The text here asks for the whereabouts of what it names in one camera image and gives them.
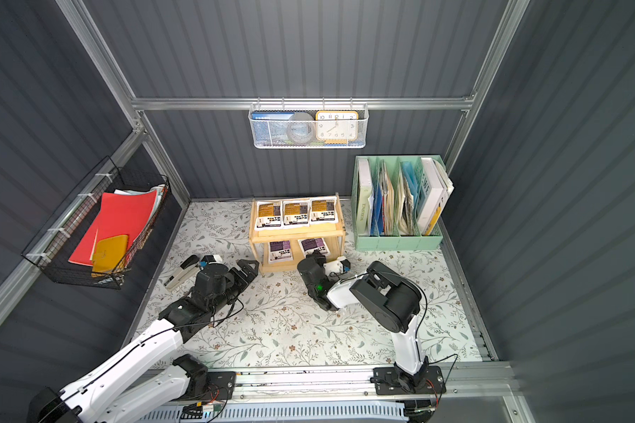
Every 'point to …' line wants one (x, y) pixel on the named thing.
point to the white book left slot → (363, 196)
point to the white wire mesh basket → (362, 142)
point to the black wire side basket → (98, 236)
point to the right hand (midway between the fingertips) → (315, 246)
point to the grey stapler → (188, 268)
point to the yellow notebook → (108, 254)
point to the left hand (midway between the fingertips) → (250, 269)
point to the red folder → (121, 214)
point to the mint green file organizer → (398, 202)
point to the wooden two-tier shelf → (334, 236)
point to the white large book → (436, 187)
